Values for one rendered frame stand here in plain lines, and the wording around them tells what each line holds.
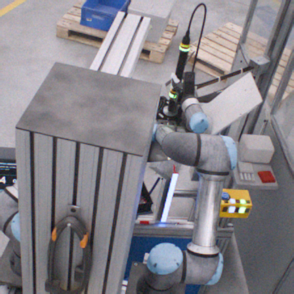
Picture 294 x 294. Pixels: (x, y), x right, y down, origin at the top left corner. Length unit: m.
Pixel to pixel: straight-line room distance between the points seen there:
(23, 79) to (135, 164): 3.82
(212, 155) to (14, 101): 2.99
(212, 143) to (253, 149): 1.11
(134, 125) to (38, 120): 0.19
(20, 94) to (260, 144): 2.44
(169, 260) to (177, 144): 0.40
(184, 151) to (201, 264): 0.40
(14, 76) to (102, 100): 3.75
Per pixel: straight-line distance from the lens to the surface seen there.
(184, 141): 1.62
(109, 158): 0.91
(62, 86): 1.03
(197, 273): 1.73
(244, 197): 2.27
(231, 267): 3.37
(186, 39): 2.09
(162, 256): 1.70
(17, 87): 4.58
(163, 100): 2.40
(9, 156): 2.01
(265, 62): 2.66
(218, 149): 1.63
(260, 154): 2.76
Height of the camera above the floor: 2.62
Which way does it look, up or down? 41 degrees down
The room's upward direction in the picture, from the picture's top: 11 degrees clockwise
